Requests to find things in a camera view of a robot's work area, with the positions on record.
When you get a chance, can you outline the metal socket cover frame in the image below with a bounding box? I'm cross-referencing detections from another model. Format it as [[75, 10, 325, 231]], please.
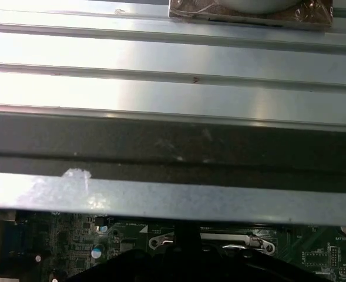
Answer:
[[200, 233, 250, 246]]

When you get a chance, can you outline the green motherboard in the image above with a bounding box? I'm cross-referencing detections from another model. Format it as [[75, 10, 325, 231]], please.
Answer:
[[0, 208, 346, 282]]

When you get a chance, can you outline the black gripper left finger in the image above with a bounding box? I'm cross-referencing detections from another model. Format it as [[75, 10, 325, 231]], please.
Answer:
[[66, 224, 189, 282]]

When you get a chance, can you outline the black open PC case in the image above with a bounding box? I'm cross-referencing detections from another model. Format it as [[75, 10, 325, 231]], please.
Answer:
[[0, 111, 346, 226]]

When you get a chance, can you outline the CPU socket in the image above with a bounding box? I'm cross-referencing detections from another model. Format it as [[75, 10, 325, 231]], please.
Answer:
[[147, 230, 279, 256]]

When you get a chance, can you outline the metal wire locking lever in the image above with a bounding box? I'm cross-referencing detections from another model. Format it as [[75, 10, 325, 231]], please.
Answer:
[[221, 236, 264, 251]]

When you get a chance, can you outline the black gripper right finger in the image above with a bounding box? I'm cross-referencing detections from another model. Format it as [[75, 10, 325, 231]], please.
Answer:
[[187, 224, 335, 282]]

